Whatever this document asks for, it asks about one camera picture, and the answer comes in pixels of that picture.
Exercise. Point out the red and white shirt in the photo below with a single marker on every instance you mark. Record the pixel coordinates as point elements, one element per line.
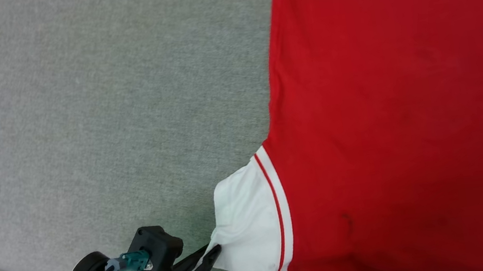
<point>403,86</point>

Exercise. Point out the teal camera connector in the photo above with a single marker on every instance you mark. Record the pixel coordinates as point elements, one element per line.
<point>135,260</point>

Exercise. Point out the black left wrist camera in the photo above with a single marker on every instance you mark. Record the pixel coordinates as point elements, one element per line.
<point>156,247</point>

